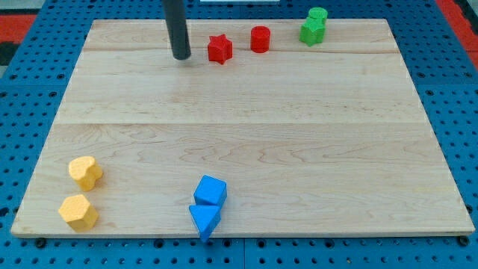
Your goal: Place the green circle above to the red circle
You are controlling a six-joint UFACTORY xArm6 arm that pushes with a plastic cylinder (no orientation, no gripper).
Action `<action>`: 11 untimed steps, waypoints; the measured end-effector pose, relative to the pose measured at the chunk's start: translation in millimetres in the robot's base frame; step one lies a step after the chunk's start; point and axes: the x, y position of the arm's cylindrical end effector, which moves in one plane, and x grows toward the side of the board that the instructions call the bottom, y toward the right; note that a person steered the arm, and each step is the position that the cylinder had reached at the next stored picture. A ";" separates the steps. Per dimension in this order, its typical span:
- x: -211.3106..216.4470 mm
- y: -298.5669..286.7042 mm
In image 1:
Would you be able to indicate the blue triangle block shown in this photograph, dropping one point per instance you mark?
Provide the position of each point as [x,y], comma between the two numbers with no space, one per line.
[205,218]

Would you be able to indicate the red star block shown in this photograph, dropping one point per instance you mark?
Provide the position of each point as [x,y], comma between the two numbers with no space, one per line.
[220,49]

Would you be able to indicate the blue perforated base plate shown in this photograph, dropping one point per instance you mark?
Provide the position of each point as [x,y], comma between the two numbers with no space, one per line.
[438,47]

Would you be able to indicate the green star block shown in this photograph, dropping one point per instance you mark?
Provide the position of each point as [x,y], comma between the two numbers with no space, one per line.
[312,31]

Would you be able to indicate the yellow heart block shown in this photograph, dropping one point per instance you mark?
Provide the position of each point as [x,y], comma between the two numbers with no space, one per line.
[85,171]

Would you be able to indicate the light wooden board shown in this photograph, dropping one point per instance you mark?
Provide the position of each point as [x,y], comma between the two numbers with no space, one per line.
[320,141]

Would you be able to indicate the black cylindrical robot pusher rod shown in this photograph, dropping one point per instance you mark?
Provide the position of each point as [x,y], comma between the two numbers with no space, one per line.
[174,12]

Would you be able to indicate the blue cube block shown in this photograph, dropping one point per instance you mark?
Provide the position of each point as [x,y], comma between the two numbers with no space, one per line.
[210,191]

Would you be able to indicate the red cylinder block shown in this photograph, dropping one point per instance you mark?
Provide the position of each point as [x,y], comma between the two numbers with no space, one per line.
[260,39]

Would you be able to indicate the green cylinder block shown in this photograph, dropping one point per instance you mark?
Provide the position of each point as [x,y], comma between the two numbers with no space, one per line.
[318,14]

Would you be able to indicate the yellow hexagon block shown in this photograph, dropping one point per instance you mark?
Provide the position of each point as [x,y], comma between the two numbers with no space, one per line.
[79,213]

